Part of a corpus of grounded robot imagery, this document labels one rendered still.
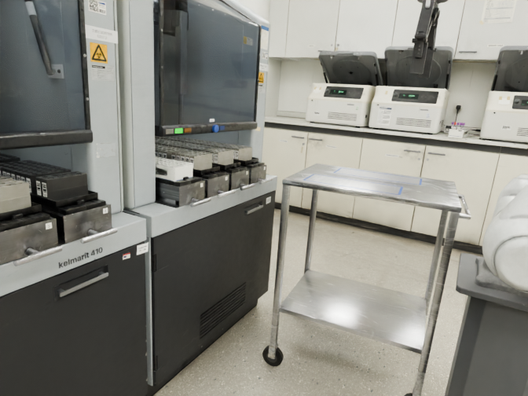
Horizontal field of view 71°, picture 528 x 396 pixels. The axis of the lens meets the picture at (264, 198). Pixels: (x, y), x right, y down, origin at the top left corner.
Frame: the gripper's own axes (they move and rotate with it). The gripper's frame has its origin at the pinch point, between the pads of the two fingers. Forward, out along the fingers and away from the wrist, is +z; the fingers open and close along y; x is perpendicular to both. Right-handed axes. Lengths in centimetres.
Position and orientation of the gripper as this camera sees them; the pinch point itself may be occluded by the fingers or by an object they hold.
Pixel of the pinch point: (420, 71)
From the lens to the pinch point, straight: 109.2
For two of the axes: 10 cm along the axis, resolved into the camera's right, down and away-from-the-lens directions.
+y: 4.9, -2.0, 8.5
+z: -0.7, 9.6, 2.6
